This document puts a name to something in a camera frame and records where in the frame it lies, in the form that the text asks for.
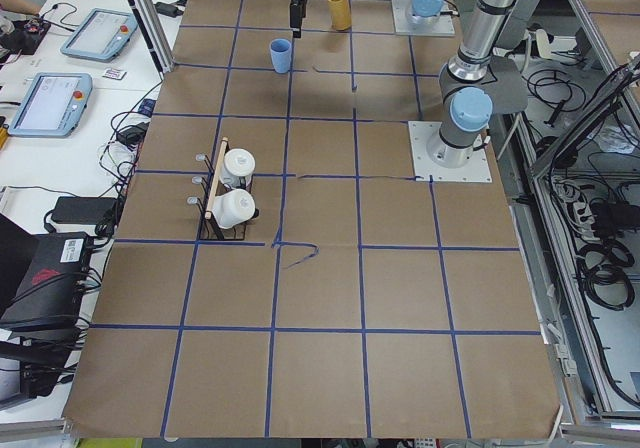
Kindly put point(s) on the teach pendant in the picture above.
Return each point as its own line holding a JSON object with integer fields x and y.
{"x": 101, "y": 36}
{"x": 52, "y": 106}

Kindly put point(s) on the person forearm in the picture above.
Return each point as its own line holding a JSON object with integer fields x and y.
{"x": 24, "y": 7}

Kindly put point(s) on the black power brick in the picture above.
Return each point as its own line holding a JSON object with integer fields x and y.
{"x": 82, "y": 210}

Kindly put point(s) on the small blue white card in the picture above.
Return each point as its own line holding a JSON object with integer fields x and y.
{"x": 114, "y": 74}

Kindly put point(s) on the white mug left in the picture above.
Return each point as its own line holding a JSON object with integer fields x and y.
{"x": 238, "y": 168}

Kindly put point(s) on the grey office chair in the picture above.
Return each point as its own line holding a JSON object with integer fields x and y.
{"x": 508, "y": 93}

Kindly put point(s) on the light blue plastic cup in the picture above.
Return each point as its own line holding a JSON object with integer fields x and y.
{"x": 281, "y": 55}

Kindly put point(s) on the black laptop computer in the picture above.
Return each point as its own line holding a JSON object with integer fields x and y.
{"x": 40, "y": 276}

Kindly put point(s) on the teach pendant near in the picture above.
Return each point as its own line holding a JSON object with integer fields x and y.
{"x": 52, "y": 106}

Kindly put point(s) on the black wire mug rack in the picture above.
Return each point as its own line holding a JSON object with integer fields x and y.
{"x": 213, "y": 187}

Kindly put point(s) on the white mug with face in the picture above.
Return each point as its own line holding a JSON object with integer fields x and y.
{"x": 234, "y": 207}

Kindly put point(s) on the aluminium frame post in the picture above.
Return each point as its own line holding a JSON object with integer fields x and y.
{"x": 153, "y": 34}

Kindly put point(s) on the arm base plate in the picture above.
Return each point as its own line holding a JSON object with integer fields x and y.
{"x": 437, "y": 26}
{"x": 434, "y": 160}

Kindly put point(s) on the black power adapter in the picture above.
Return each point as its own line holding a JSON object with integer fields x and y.
{"x": 169, "y": 10}

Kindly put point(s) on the bamboo wooden cup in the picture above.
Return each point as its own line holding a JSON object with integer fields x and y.
{"x": 340, "y": 14}

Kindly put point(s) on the teach pendant far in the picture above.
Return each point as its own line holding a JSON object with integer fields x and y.
{"x": 101, "y": 36}

